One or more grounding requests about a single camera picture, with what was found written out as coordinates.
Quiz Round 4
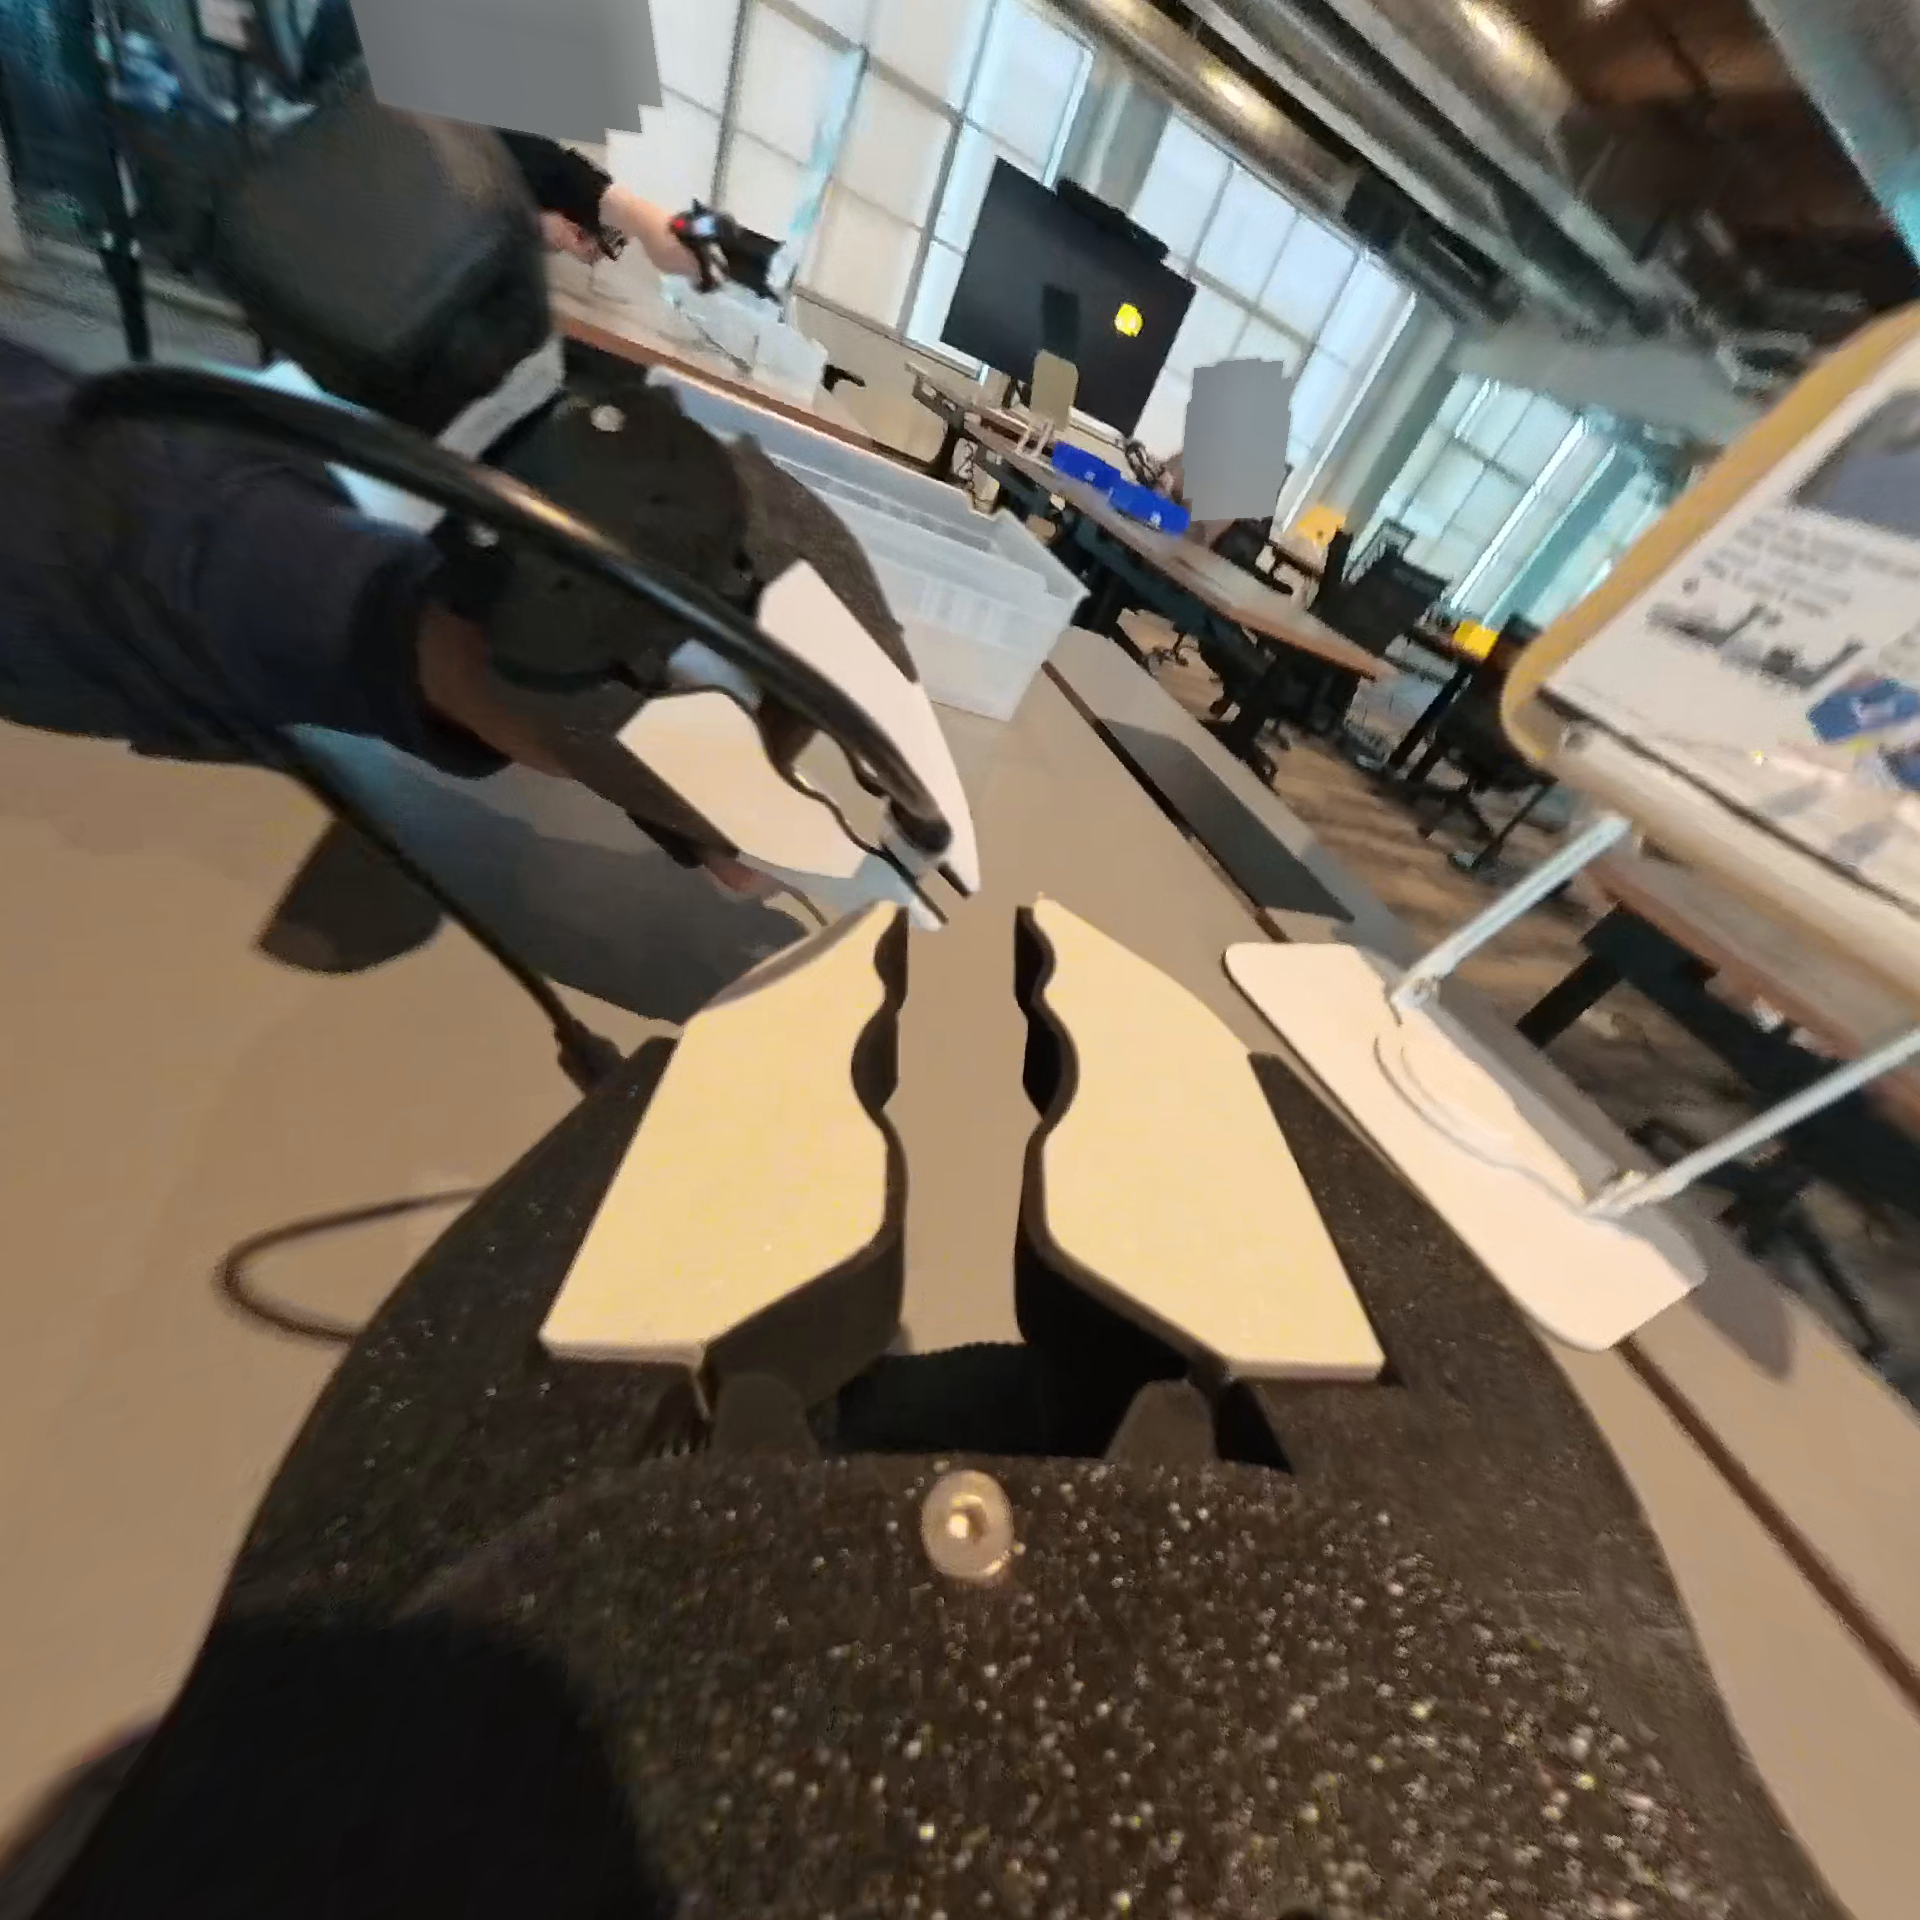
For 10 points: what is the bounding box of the person's left hand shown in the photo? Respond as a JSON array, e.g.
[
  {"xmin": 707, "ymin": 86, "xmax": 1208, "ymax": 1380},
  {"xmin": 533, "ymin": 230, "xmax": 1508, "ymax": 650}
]
[{"xmin": 411, "ymin": 607, "xmax": 669, "ymax": 763}]

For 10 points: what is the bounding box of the printed instruction sheet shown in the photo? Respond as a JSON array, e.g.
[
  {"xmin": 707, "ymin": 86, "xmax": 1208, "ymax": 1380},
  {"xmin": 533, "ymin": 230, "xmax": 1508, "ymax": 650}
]
[{"xmin": 1546, "ymin": 336, "xmax": 1920, "ymax": 886}]

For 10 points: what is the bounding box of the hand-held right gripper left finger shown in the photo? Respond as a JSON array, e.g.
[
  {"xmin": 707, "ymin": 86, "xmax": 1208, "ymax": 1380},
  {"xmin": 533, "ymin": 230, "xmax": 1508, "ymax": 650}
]
[{"xmin": 538, "ymin": 901, "xmax": 913, "ymax": 1420}]

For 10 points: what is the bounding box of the black desk mat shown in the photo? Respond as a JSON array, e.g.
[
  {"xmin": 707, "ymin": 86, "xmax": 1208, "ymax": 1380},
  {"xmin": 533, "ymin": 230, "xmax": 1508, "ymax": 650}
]
[{"xmin": 1102, "ymin": 717, "xmax": 1354, "ymax": 922}]

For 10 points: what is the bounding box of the clear plastic bin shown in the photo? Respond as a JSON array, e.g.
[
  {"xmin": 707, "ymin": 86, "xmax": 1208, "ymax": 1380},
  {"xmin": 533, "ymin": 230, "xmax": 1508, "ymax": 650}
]
[
  {"xmin": 644, "ymin": 367, "xmax": 1089, "ymax": 723},
  {"xmin": 660, "ymin": 285, "xmax": 830, "ymax": 380}
]

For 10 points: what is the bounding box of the black cable silver plug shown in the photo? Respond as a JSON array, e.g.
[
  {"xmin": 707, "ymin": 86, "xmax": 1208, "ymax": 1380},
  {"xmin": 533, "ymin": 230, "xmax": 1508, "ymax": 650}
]
[{"xmin": 66, "ymin": 363, "xmax": 986, "ymax": 1343}]

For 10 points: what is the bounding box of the silver ventilation duct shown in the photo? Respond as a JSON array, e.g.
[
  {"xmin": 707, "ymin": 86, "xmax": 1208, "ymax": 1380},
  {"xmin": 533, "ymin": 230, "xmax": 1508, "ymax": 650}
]
[{"xmin": 1049, "ymin": 0, "xmax": 1653, "ymax": 301}]

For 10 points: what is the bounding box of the black office chair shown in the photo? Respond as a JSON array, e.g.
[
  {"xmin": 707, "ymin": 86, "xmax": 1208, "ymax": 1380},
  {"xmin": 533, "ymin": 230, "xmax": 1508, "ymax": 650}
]
[
  {"xmin": 1320, "ymin": 516, "xmax": 1444, "ymax": 650},
  {"xmin": 1410, "ymin": 614, "xmax": 1561, "ymax": 876}
]

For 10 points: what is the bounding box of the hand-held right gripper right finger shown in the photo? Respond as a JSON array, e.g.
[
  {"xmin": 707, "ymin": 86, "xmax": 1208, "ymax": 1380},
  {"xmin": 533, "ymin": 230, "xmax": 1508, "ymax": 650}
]
[{"xmin": 1014, "ymin": 895, "xmax": 1390, "ymax": 1424}]

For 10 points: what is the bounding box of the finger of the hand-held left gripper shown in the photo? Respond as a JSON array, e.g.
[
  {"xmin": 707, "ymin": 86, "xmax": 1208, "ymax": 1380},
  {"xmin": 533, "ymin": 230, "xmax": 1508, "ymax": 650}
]
[
  {"xmin": 755, "ymin": 559, "xmax": 986, "ymax": 902},
  {"xmin": 613, "ymin": 680, "xmax": 939, "ymax": 932}
]

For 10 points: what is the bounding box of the person's left forearm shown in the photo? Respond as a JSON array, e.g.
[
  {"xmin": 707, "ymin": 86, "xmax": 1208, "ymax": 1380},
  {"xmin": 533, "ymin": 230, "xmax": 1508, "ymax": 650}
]
[{"xmin": 0, "ymin": 336, "xmax": 452, "ymax": 768}]

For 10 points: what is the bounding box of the black tripod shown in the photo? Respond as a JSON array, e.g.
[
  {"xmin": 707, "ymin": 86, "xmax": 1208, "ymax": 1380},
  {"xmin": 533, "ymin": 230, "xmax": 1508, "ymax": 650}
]
[{"xmin": 86, "ymin": 0, "xmax": 156, "ymax": 362}]

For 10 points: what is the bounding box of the black monitor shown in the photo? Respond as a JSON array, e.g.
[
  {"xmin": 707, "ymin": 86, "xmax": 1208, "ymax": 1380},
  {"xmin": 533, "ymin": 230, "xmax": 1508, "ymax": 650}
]
[{"xmin": 941, "ymin": 157, "xmax": 1197, "ymax": 436}]

